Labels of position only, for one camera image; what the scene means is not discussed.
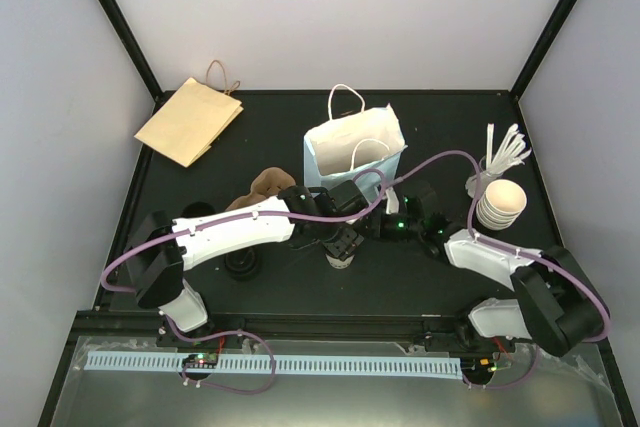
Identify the white paper coffee cup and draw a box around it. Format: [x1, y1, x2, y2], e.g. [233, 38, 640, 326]
[325, 250, 355, 270]

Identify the light blue paper bag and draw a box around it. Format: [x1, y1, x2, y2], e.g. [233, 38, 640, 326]
[303, 84, 407, 202]

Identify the stack of black lids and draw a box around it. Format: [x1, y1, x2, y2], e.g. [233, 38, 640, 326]
[223, 247, 261, 282]

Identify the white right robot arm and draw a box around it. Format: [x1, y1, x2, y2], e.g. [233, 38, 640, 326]
[355, 187, 609, 357]

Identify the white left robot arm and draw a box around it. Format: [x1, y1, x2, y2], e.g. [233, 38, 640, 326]
[125, 180, 369, 346]

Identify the black paper coffee cup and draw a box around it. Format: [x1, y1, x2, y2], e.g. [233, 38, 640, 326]
[181, 201, 216, 219]

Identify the stack of white paper cups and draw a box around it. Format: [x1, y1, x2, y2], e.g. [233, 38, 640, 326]
[476, 179, 527, 231]

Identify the clear cup of stirrers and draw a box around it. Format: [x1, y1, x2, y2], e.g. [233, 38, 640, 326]
[465, 123, 532, 198]

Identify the black circuit board with leds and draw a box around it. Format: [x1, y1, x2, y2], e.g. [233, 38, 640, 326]
[182, 353, 219, 368]

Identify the brown kraft paper bag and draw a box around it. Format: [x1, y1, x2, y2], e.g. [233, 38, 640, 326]
[135, 59, 243, 168]

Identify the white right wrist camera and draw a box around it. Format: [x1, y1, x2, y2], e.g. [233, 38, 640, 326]
[385, 187, 400, 215]

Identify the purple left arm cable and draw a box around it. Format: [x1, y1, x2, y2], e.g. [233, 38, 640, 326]
[101, 169, 389, 293]

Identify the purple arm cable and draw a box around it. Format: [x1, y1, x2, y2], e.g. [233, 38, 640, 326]
[389, 150, 612, 346]
[101, 169, 389, 293]

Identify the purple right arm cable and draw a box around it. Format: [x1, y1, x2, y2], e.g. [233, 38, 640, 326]
[389, 150, 612, 346]

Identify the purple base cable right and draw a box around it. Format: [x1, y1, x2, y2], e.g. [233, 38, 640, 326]
[462, 341, 540, 392]

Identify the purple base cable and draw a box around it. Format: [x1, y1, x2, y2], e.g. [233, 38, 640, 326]
[462, 341, 540, 392]
[164, 316, 277, 395]

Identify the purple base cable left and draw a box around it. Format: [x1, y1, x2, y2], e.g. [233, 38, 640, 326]
[164, 316, 277, 395]

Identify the light blue cable duct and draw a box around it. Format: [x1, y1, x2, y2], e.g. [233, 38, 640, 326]
[84, 351, 463, 380]

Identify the black frame post right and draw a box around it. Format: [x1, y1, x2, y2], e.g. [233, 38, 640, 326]
[510, 0, 578, 101]

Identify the black frame post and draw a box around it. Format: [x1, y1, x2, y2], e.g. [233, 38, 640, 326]
[97, 0, 164, 103]
[510, 0, 578, 101]

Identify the black frame post left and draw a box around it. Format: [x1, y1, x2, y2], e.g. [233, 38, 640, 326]
[97, 0, 164, 103]

